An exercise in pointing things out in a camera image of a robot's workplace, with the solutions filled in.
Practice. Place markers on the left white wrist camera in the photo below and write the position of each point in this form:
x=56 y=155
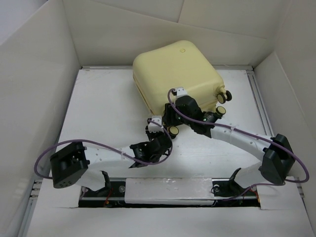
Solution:
x=155 y=124

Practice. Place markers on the yellow hard-shell suitcase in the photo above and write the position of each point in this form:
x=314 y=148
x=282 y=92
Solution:
x=180 y=64

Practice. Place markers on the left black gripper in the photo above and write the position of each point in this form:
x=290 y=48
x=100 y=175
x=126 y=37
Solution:
x=149 y=134

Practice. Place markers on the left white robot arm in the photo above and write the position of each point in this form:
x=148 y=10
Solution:
x=89 y=164

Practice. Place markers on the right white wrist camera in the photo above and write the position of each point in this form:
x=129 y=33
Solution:
x=179 y=92

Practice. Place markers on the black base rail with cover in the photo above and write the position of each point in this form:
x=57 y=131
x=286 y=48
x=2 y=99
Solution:
x=166 y=193

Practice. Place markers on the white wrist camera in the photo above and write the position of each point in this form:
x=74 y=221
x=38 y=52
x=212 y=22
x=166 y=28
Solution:
x=179 y=92
x=155 y=124

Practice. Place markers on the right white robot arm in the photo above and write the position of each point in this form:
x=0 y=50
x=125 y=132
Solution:
x=273 y=153

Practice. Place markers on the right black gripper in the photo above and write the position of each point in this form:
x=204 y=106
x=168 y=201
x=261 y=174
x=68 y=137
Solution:
x=169 y=115

